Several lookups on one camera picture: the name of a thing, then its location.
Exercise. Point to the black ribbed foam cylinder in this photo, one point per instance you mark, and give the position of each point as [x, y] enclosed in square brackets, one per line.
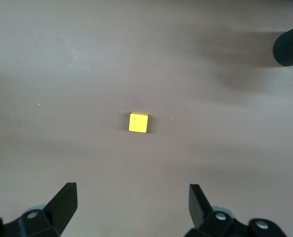
[290, 47]

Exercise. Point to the yellow cube block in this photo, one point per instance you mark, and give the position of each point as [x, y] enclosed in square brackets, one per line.
[137, 123]

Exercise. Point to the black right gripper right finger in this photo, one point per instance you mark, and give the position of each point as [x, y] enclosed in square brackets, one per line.
[200, 209]

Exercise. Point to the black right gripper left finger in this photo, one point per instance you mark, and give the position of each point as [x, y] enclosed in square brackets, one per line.
[62, 207]

